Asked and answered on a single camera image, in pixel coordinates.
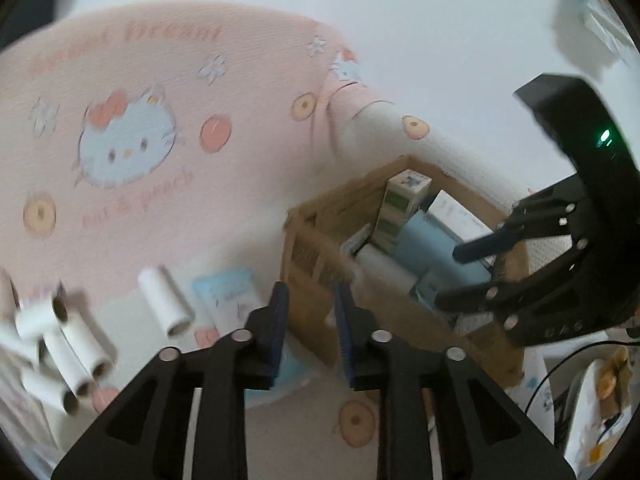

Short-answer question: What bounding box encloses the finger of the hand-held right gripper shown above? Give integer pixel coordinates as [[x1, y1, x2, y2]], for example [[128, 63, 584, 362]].
[[434, 249, 602, 349], [451, 174, 590, 264]]

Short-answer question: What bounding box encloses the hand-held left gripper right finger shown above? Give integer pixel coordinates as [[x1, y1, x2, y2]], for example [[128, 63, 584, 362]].
[[333, 284, 577, 480]]

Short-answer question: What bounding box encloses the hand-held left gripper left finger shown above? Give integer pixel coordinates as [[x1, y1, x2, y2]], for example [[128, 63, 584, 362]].
[[50, 280, 291, 480]]

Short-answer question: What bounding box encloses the cardboard box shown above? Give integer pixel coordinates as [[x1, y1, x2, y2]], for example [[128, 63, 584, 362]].
[[281, 155, 531, 387]]

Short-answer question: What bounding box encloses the white flat box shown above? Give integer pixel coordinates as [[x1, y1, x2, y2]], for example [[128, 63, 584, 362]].
[[427, 190, 496, 244]]

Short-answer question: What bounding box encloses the blue white small box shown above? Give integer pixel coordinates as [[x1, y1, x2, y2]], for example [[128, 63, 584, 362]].
[[410, 275, 451, 312]]

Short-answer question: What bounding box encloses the blue flat box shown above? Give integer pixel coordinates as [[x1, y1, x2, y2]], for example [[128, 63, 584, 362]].
[[395, 210, 493, 292]]

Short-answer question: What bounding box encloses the pale blue packet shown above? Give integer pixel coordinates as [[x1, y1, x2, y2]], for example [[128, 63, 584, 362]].
[[192, 267, 262, 332]]

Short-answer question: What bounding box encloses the white green small box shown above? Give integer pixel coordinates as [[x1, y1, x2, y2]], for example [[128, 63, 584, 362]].
[[372, 210, 416, 254], [385, 170, 434, 216]]

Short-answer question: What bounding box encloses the pink printed blanket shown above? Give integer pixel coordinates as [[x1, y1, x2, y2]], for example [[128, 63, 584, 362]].
[[0, 2, 526, 466]]

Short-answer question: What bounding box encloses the clear snack bag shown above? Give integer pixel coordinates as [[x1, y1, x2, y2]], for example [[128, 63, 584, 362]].
[[565, 345, 637, 466]]

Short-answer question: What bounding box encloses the white cloth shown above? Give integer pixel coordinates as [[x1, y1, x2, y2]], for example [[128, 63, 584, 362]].
[[552, 0, 633, 78]]

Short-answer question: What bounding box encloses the black cable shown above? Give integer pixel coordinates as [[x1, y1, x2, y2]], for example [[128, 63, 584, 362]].
[[520, 340, 640, 413]]

